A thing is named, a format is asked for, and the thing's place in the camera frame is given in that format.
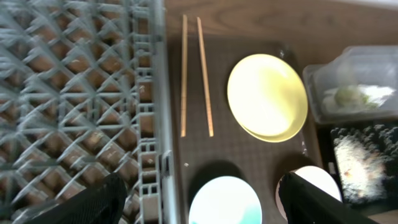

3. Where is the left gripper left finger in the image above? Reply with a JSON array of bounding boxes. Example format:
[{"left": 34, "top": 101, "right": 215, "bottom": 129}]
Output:
[{"left": 28, "top": 173, "right": 127, "bottom": 224}]

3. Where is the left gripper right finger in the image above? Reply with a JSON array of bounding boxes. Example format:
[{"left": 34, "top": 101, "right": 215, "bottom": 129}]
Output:
[{"left": 278, "top": 172, "right": 377, "bottom": 224}]

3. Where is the white bowl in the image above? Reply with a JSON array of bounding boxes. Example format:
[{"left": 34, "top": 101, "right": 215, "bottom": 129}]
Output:
[{"left": 275, "top": 166, "right": 342, "bottom": 221}]

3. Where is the grey plastic dishwasher rack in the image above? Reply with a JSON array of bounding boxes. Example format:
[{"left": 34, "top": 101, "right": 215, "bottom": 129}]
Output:
[{"left": 1, "top": 0, "right": 173, "bottom": 223}]

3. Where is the pile of rice scraps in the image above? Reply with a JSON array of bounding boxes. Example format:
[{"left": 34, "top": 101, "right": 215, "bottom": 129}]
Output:
[{"left": 333, "top": 135, "right": 387, "bottom": 204}]

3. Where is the black rectangular tray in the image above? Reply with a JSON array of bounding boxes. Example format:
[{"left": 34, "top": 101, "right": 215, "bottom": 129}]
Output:
[{"left": 317, "top": 121, "right": 397, "bottom": 215}]

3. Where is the light blue bowl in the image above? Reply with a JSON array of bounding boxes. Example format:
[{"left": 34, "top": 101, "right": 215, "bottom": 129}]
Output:
[{"left": 188, "top": 176, "right": 262, "bottom": 224}]

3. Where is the yellow plate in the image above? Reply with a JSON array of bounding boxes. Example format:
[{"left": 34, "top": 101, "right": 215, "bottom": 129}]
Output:
[{"left": 227, "top": 54, "right": 308, "bottom": 142}]

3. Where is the clear plastic bin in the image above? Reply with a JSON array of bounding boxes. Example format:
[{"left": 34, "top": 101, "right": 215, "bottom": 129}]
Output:
[{"left": 303, "top": 45, "right": 397, "bottom": 124}]

